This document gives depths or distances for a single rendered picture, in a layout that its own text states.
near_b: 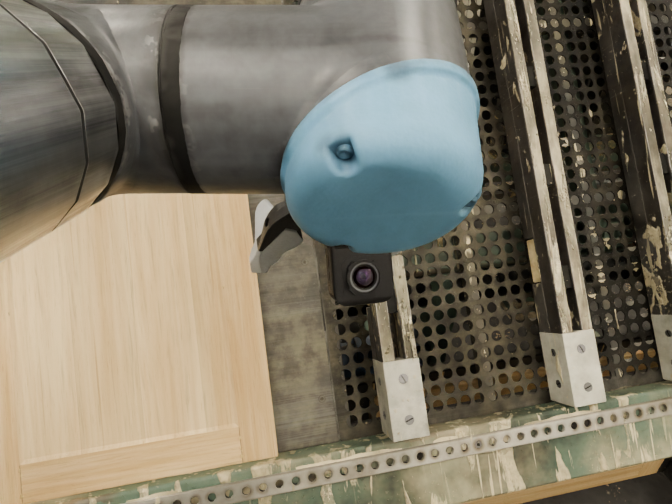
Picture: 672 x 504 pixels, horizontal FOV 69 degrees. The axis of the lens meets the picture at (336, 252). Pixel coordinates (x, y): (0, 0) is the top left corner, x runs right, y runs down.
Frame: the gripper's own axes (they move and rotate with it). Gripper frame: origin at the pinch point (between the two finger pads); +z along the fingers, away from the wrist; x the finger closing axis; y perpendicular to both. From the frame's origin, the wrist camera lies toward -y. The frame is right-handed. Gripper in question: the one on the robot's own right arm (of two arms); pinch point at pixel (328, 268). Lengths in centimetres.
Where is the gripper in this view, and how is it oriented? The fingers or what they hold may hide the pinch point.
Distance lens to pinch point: 50.3
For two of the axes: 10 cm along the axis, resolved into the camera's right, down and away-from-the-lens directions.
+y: -2.0, -8.6, 4.7
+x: -9.7, 1.2, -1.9
